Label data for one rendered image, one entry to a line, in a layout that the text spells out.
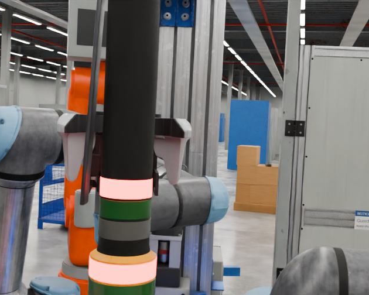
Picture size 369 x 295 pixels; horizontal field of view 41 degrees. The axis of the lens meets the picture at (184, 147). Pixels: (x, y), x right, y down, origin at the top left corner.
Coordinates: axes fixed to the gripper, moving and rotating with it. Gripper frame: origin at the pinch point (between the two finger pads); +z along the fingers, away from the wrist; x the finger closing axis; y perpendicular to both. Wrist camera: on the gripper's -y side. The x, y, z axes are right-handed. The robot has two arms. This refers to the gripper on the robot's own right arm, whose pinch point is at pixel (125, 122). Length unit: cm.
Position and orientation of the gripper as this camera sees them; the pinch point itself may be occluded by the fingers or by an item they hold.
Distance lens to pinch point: 40.2
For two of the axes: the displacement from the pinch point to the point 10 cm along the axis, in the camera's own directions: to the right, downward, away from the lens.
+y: -0.5, 10.0, 0.5
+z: 1.2, 0.6, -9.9
